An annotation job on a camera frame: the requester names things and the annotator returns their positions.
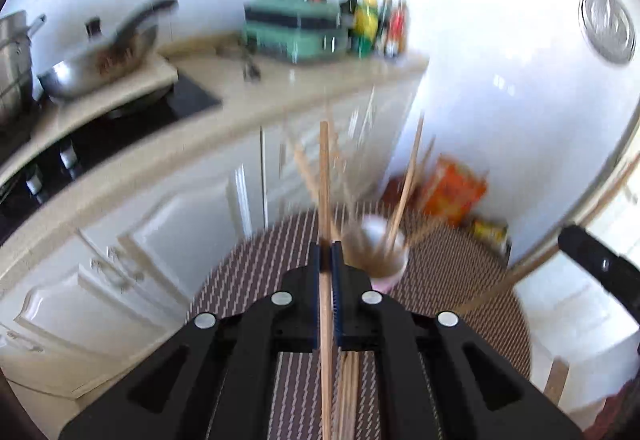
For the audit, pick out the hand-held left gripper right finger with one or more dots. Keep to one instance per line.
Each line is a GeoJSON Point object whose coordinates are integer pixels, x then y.
{"type": "Point", "coordinates": [338, 305]}

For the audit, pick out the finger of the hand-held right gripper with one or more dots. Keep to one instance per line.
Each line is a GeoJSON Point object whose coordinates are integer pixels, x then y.
{"type": "Point", "coordinates": [600, 265]}

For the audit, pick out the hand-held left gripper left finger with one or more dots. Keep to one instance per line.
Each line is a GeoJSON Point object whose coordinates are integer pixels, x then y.
{"type": "Point", "coordinates": [314, 300]}

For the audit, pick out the white paper cup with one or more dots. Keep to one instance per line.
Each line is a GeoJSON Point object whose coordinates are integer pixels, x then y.
{"type": "Point", "coordinates": [395, 270]}

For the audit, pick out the row of wooden chopsticks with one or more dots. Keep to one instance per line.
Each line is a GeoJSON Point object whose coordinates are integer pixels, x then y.
{"type": "Point", "coordinates": [350, 395]}

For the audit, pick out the wooden chopstick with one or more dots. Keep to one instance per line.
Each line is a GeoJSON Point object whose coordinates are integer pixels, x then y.
{"type": "Point", "coordinates": [325, 180]}

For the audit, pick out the bunch of wooden chopsticks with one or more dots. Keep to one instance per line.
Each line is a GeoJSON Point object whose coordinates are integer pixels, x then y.
{"type": "Point", "coordinates": [415, 160]}

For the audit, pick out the brown polka dot tablecloth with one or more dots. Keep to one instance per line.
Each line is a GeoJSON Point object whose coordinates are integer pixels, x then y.
{"type": "Point", "coordinates": [450, 270]}

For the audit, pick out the beige wooden stool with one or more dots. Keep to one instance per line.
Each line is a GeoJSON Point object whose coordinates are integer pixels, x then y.
{"type": "Point", "coordinates": [556, 380]}

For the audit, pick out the large cooking oil bottle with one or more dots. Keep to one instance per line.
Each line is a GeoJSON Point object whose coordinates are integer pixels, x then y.
{"type": "Point", "coordinates": [397, 192]}

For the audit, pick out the orange rice bag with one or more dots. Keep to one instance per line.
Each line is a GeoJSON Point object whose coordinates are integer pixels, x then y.
{"type": "Point", "coordinates": [452, 192]}

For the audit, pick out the cream kitchen cabinet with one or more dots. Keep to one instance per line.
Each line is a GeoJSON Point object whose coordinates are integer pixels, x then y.
{"type": "Point", "coordinates": [280, 90]}

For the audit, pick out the black cooktop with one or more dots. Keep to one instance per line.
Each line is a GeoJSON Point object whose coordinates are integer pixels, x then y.
{"type": "Point", "coordinates": [190, 97]}

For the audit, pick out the round steel steamer rack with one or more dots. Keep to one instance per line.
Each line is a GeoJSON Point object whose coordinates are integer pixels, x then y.
{"type": "Point", "coordinates": [607, 25]}

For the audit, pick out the green electric grill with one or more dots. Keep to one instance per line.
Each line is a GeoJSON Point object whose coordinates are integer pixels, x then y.
{"type": "Point", "coordinates": [295, 27]}

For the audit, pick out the beige stove cover board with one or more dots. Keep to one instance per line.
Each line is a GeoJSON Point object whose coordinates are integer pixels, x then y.
{"type": "Point", "coordinates": [160, 72]}

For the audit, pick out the green yellow bottle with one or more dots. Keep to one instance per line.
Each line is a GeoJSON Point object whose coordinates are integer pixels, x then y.
{"type": "Point", "coordinates": [366, 25]}

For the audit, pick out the dark sauce bottle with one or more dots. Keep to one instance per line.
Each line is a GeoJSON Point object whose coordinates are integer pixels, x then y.
{"type": "Point", "coordinates": [385, 25]}

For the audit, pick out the red liquid bottle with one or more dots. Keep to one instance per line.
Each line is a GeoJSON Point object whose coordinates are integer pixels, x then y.
{"type": "Point", "coordinates": [401, 27]}

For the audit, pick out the dark green oil bottle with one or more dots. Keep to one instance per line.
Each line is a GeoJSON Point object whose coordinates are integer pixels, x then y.
{"type": "Point", "coordinates": [351, 5]}

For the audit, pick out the steel wok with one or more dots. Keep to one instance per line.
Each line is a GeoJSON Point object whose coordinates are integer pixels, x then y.
{"type": "Point", "coordinates": [100, 65]}

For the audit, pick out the steel pot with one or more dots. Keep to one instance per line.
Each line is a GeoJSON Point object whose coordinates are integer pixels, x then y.
{"type": "Point", "coordinates": [15, 65]}

